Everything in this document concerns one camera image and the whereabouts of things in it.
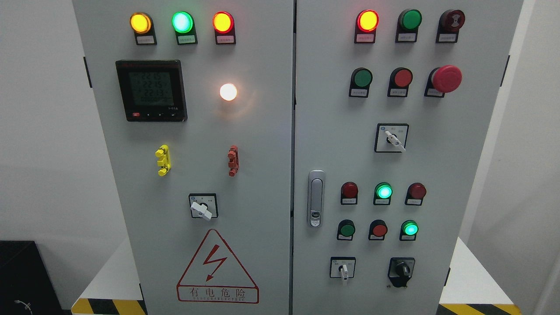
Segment black box lower left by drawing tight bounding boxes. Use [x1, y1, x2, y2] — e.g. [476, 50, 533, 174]
[0, 241, 64, 315]

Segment green lit indicator middle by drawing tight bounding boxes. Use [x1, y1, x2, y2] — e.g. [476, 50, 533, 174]
[373, 182, 393, 206]

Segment green illuminated button lower right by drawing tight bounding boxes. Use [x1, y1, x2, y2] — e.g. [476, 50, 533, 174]
[399, 220, 419, 242]

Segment black rotary knob switch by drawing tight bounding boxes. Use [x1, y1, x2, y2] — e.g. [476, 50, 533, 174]
[387, 257, 415, 288]

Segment white platform with hazard stripes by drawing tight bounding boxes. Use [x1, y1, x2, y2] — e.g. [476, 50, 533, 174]
[70, 238, 521, 315]

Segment yellow terminal connector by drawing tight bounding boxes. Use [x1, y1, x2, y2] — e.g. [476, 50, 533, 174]
[155, 144, 172, 177]

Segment green indicator light top left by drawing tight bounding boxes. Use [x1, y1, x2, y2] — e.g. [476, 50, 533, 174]
[171, 11, 198, 45]

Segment grey left cabinet door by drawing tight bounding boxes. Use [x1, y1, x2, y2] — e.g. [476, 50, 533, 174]
[73, 0, 294, 315]

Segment silver door lock handle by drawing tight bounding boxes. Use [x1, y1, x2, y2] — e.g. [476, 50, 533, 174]
[307, 170, 326, 228]

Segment green push button lower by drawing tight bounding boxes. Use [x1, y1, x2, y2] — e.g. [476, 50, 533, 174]
[336, 219, 356, 241]

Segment white selector switch left door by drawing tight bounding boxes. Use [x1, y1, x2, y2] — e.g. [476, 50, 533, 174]
[188, 193, 219, 221]

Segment white selector switch upper right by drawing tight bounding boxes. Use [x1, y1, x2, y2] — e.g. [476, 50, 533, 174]
[374, 123, 409, 152]

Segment grey cabinet door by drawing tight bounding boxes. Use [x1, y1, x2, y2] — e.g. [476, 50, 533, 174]
[292, 0, 523, 315]
[73, 0, 294, 315]

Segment red indicator light right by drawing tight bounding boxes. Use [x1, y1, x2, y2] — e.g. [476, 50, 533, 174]
[405, 182, 427, 206]

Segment yellow indicator light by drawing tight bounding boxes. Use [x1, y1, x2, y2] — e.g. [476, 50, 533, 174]
[129, 12, 157, 45]

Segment white selector switch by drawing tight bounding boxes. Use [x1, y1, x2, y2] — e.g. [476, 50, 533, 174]
[374, 123, 409, 152]
[329, 256, 357, 286]

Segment red lit indicator right door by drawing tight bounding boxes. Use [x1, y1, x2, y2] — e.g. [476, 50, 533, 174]
[354, 9, 379, 44]

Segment white glowing indicator light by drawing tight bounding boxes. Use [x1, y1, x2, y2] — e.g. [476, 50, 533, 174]
[219, 83, 238, 102]

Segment dark red indicator light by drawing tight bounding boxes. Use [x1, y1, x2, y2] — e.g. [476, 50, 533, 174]
[340, 182, 359, 205]

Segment red electric hazard warning sticker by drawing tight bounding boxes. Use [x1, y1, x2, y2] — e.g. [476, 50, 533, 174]
[176, 229, 259, 304]

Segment red terminal connector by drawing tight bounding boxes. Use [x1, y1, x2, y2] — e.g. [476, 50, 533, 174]
[227, 145, 239, 177]

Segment dark red buzzer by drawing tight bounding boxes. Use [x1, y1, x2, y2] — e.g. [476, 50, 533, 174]
[436, 9, 466, 43]

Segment red push button second row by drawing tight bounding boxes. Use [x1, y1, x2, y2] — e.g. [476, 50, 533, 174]
[387, 66, 413, 98]

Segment green push button second row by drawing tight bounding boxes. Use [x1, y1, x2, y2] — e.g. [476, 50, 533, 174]
[348, 67, 373, 98]

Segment red-orange indicator light left door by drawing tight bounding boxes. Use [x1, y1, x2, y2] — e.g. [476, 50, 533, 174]
[212, 11, 236, 45]

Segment black digital power meter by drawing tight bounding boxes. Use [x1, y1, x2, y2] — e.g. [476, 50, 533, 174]
[115, 59, 188, 122]

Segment red push button lower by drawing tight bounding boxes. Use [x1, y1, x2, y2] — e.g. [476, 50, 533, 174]
[368, 219, 388, 241]

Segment grey right cabinet door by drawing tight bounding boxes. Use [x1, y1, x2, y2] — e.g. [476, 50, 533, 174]
[292, 0, 523, 315]

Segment white selector switch lower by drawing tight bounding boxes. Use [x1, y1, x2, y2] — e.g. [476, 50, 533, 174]
[329, 256, 357, 286]

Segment red emergency stop button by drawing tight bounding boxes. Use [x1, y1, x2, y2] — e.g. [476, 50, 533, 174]
[424, 65, 462, 98]

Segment green push button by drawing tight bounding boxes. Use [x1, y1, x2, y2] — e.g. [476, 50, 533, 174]
[336, 219, 356, 241]
[395, 9, 422, 42]

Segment green push button top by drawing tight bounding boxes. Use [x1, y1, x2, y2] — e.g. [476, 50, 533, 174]
[395, 9, 422, 42]

